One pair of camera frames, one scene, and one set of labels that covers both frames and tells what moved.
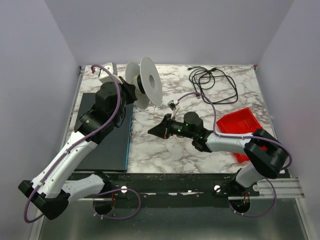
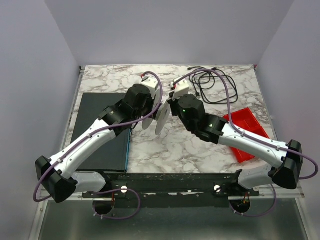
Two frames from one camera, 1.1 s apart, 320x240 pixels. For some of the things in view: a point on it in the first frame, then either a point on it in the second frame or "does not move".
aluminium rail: [285, 187] does not move
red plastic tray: [242, 122] does not move
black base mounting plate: [169, 190] does not move
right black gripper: [166, 126] → [172, 103]
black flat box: [111, 154] does not move
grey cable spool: [146, 80] → [162, 115]
